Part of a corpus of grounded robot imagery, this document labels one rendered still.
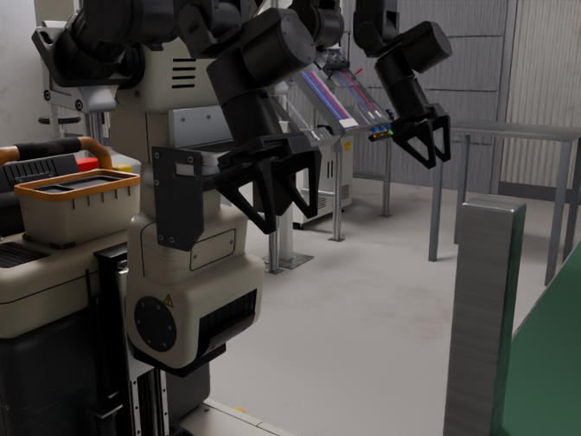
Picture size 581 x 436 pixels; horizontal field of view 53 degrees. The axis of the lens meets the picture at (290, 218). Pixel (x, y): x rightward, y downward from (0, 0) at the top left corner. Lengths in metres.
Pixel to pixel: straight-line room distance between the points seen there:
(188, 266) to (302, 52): 0.51
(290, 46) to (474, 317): 0.37
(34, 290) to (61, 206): 0.17
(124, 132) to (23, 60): 7.89
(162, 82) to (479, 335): 0.68
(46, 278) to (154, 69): 0.46
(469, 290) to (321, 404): 1.81
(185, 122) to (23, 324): 0.48
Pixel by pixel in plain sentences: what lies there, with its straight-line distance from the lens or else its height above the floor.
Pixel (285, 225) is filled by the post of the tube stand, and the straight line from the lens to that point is 3.39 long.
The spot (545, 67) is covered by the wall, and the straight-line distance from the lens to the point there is 5.29.
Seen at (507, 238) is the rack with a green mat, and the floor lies 1.08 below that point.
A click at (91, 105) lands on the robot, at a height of 1.11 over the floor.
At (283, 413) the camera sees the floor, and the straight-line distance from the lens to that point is 2.09.
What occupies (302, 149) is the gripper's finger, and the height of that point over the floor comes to 1.08.
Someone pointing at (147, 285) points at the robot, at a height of 0.79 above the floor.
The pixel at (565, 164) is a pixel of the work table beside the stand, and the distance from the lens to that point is 3.22.
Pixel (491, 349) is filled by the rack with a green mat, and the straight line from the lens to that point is 0.36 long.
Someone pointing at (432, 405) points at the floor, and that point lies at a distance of 2.19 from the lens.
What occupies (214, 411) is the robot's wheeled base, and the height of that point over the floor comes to 0.28.
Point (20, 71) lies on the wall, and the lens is 8.88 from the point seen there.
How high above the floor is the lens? 1.18
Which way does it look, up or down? 16 degrees down
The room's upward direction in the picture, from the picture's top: straight up
